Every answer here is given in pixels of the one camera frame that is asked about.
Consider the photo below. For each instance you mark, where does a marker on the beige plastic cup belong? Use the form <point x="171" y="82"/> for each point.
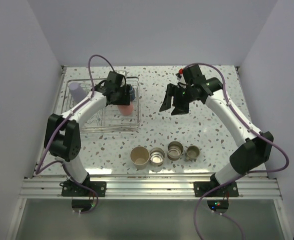
<point x="140" y="157"/>

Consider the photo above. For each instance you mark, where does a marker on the pink plastic cup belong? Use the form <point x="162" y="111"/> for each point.
<point x="126" y="110"/>

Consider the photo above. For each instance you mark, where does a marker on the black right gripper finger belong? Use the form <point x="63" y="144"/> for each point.
<point x="169" y="94"/>
<point x="180" y="102"/>

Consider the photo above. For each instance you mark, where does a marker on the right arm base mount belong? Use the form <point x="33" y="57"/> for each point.
<point x="214" y="190"/>

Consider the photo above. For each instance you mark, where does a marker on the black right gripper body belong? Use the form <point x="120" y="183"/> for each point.
<point x="189" y="92"/>

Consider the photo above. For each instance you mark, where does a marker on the dark blue ceramic mug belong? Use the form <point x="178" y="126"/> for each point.
<point x="132" y="93"/>

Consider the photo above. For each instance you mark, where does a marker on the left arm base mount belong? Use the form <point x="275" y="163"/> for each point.
<point x="86" y="189"/>

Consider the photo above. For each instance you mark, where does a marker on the steel wire dish rack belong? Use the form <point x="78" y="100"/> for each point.
<point x="108" y="119"/>

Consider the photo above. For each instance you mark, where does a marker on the aluminium rail table edge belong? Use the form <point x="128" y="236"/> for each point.
<point x="152" y="187"/>

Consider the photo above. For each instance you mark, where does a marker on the steel cup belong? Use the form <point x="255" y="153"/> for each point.
<point x="157" y="157"/>
<point x="174" y="150"/>

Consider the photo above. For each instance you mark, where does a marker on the lilac plastic cup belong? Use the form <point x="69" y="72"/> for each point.
<point x="77" y="92"/>

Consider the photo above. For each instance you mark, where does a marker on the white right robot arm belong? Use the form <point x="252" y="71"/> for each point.
<point x="253" y="145"/>

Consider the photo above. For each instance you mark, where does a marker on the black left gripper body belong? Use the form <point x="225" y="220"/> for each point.
<point x="120" y="97"/>

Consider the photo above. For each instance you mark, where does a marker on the small olive handled cup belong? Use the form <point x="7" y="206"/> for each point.
<point x="192" y="153"/>

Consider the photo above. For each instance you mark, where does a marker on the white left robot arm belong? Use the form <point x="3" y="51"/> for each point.
<point x="63" y="138"/>

